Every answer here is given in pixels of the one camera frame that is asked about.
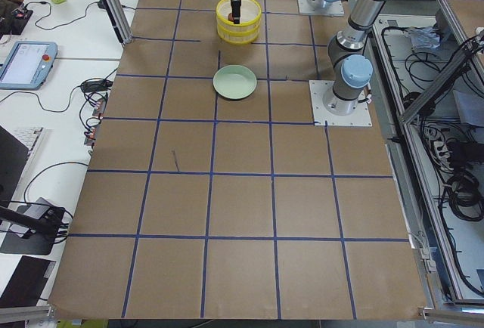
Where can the crumpled white cloth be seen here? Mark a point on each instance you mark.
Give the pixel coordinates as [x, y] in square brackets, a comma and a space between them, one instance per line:
[425, 37]

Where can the black camera stand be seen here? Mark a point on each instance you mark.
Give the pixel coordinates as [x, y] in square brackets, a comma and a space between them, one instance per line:
[48, 224]

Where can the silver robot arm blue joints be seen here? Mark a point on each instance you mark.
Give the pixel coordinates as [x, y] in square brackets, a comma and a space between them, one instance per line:
[352, 69]

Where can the light green round plate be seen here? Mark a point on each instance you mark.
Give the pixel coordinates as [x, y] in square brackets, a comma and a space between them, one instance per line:
[234, 82]

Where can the white keyboard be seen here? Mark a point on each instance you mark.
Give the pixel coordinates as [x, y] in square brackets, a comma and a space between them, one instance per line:
[31, 137]

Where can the black laptop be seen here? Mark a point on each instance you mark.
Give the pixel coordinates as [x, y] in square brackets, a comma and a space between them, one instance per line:
[14, 155]

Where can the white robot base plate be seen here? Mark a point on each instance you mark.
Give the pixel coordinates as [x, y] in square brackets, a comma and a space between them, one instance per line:
[329, 110]

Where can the black power adapter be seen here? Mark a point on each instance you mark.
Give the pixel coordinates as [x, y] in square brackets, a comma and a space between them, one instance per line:
[96, 85]

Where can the aluminium frame post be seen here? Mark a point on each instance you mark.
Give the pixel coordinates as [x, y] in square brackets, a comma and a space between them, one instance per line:
[118, 21]

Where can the teach pendant with red button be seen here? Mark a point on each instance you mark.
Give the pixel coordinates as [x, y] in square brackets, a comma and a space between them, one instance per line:
[28, 65]

